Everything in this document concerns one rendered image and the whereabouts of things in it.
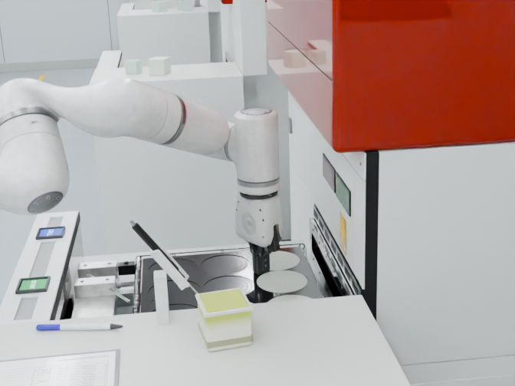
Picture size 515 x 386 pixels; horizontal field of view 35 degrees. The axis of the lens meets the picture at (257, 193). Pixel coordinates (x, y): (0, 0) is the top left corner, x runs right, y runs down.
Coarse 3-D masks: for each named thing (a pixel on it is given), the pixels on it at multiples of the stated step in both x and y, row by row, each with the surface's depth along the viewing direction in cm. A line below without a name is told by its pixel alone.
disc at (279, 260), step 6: (276, 252) 175; (282, 252) 175; (288, 252) 174; (270, 258) 172; (276, 258) 172; (282, 258) 172; (288, 258) 171; (294, 258) 171; (270, 264) 169; (276, 264) 169; (282, 264) 169; (288, 264) 168; (294, 264) 168
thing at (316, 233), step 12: (312, 228) 179; (312, 240) 181; (324, 240) 169; (312, 252) 182; (324, 252) 166; (324, 264) 175; (336, 264) 157; (324, 276) 169; (336, 276) 155; (336, 288) 163; (348, 288) 147
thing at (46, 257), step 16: (48, 224) 179; (64, 224) 178; (32, 240) 169; (48, 240) 169; (64, 240) 169; (32, 256) 162; (48, 256) 162; (64, 256) 161; (16, 272) 154; (32, 272) 155; (48, 272) 154; (48, 288) 147; (16, 304) 142; (32, 304) 142; (48, 304) 141; (0, 320) 136; (16, 320) 136; (32, 320) 136; (48, 320) 135
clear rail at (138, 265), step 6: (138, 258) 173; (138, 264) 170; (138, 276) 164; (138, 282) 162; (138, 288) 159; (138, 294) 157; (138, 300) 154; (138, 306) 152; (132, 312) 151; (138, 312) 150
